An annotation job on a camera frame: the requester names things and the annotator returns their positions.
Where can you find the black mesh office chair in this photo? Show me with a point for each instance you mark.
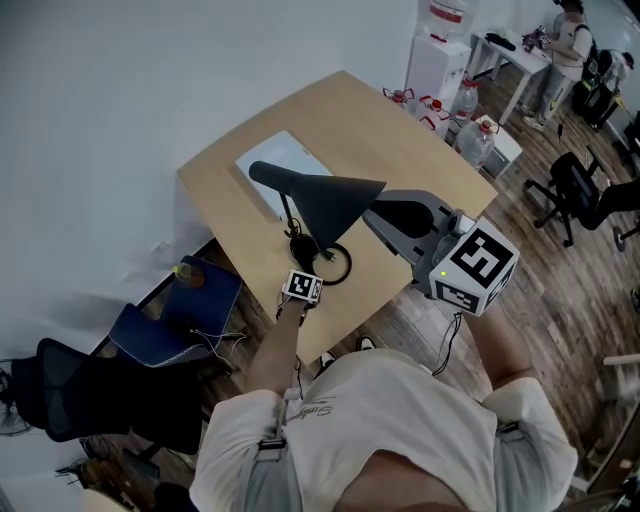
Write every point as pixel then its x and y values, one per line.
pixel 100 395

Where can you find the black desk lamp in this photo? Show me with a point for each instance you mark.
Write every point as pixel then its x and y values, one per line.
pixel 330 205

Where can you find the low white stand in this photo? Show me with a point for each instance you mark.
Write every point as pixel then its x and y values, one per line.
pixel 505 152

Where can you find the person's white t-shirt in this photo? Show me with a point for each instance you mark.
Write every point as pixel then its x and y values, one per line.
pixel 390 415

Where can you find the white flat box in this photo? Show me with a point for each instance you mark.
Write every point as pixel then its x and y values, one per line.
pixel 280 155

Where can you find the black floor fan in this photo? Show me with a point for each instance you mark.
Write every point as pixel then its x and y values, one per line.
pixel 10 410

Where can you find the black item on white table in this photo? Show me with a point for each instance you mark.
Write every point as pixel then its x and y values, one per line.
pixel 500 41

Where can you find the white furniture bar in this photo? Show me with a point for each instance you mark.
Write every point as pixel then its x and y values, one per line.
pixel 622 359

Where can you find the person's right shoe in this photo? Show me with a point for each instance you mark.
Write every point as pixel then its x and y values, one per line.
pixel 366 343

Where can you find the large water bottle red label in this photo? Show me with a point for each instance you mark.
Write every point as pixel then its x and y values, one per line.
pixel 450 15

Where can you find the light wood table white legs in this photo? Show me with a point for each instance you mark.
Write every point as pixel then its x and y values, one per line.
pixel 390 140

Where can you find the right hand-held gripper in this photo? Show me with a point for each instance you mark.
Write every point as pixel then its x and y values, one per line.
pixel 475 265

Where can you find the black luggage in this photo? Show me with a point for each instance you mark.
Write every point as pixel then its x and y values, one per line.
pixel 592 105

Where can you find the person's shoe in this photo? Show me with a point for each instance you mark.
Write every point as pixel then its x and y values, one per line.
pixel 366 343
pixel 328 361

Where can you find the person's left shoe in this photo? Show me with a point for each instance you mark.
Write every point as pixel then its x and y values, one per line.
pixel 328 361

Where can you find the yellow drink bottle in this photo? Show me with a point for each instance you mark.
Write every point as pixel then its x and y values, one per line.
pixel 189 276

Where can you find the person's right forearm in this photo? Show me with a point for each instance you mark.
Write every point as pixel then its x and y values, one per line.
pixel 500 350

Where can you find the blue chair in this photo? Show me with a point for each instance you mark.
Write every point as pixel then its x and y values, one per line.
pixel 200 310

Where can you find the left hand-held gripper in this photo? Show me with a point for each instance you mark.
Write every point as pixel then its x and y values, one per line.
pixel 302 287

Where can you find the person's left forearm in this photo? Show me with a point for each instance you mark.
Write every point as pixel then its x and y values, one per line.
pixel 272 350

